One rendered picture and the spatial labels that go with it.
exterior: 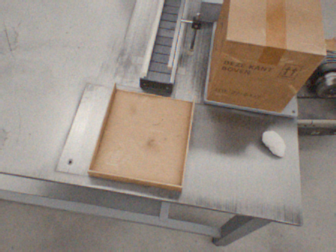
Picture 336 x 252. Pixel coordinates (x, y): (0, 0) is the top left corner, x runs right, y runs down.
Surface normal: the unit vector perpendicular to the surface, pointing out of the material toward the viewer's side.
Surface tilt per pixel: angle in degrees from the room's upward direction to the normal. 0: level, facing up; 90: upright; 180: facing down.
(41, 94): 0
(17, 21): 0
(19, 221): 0
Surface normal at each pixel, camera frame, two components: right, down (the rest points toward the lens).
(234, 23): 0.07, -0.48
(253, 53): -0.16, 0.86
